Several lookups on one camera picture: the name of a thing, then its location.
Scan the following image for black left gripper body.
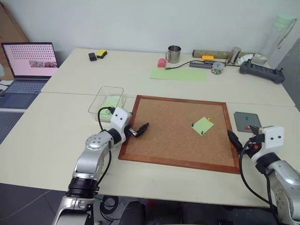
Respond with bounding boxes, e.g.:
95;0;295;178
123;124;139;142

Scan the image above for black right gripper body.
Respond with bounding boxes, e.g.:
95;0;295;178
243;134;266;158

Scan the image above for wood framed cork board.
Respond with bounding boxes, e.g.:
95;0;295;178
118;94;241;175

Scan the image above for black and yellow block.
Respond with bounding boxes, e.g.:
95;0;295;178
96;49;109;60

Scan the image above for grey square tray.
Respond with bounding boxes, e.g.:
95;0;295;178
233;111;263;133

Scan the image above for clear plastic container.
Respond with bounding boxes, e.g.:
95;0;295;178
88;86;128;123

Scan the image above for dark grey remote controller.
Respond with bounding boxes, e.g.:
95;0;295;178
239;59;286;84

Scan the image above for light green paper sheet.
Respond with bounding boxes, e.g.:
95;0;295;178
150;67;208;83

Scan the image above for white crumpled tissue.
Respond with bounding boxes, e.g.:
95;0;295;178
236;53;255;66

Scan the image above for small white round container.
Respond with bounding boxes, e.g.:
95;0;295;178
253;53;268;65

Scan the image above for stainless steel mug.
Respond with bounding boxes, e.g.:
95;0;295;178
165;45;182;64

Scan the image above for shiny metal cylinder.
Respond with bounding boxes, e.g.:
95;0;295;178
225;46;242;65

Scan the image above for dark rounded shape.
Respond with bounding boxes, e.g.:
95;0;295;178
119;200;146;225

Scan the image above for dark grey usb hub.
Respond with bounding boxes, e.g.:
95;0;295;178
189;61;215;69

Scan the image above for brown rolled mat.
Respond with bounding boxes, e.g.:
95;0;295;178
192;49;253;60

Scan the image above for clear bottle green lid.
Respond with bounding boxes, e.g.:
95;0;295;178
267;15;297;69

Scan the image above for open grey laptop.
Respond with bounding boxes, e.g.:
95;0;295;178
0;42;59;110

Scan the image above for grey perforated panel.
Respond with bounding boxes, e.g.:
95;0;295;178
0;112;24;144

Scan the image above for white paper sheets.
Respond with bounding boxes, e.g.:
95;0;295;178
0;79;15;95

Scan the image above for brown cardboard sheet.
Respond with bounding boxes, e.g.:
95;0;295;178
0;0;30;80

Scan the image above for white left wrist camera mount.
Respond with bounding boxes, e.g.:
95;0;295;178
109;107;132;142

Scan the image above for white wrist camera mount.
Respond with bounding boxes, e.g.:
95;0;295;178
109;107;132;142
259;126;285;156

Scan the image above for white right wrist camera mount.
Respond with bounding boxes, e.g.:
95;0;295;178
259;126;285;156

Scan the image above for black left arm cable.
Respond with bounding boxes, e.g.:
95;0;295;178
96;106;117;188

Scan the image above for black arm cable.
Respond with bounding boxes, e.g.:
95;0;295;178
239;137;280;225
96;106;117;188

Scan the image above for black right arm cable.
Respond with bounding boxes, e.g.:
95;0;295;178
239;137;280;225

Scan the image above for black usb cable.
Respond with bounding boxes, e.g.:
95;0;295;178
165;60;205;71

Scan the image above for black coiled cable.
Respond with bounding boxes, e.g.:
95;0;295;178
100;195;120;221

